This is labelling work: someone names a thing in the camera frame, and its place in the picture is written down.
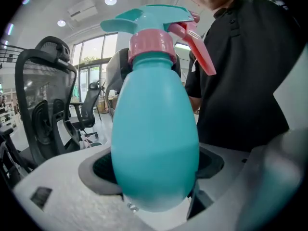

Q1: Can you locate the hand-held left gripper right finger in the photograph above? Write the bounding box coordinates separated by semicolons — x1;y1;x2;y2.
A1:
168;128;308;231

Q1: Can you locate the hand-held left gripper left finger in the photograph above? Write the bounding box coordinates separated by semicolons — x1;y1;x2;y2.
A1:
13;145;154;231

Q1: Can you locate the teal spray bottle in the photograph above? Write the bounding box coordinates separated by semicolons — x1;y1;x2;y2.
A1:
110;55;200;213

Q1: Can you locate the teal and pink spray head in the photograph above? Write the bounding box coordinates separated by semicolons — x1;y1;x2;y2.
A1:
100;4;217;76

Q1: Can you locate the person's right forearm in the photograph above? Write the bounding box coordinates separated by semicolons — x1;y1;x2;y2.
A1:
188;96;202;115

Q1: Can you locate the small black office chair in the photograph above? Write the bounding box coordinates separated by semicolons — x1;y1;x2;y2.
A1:
69;80;102;139

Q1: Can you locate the white shelf unit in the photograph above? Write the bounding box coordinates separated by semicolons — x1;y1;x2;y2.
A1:
0;88;21;129

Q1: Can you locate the large black mesh office chair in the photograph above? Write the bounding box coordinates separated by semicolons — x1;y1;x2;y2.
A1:
0;36;81;187

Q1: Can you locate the person's black shirt torso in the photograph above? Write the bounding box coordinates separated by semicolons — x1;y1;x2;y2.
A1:
184;0;306;153

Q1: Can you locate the white ceiling air conditioner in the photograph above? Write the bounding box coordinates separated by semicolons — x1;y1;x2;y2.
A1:
67;0;99;23

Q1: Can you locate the glass window wall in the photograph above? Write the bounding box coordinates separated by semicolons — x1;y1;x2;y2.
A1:
71;32;118;103

